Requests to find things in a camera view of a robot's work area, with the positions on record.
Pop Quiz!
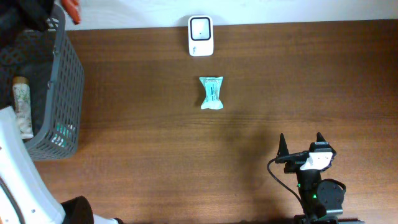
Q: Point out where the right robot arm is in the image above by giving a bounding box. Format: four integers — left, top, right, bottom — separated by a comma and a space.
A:
274, 133, 346, 223

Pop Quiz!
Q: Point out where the person's hand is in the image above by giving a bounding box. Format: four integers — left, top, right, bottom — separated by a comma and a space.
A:
60, 0, 81, 24

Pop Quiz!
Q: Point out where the small teal tissue pack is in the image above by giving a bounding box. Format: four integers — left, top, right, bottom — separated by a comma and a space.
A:
51, 123, 75, 147

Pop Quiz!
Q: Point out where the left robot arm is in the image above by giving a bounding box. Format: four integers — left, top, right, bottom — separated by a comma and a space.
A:
1, 106, 123, 224

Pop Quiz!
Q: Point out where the grey plastic mesh basket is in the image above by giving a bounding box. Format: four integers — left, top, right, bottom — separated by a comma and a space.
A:
1, 5, 85, 161

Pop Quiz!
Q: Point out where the white floral cosmetic tube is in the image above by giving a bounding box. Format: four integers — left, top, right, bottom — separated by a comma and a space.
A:
12, 77, 34, 139

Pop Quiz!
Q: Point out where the green wet wipes pack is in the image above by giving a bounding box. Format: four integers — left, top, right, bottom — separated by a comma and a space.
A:
199, 77, 223, 110

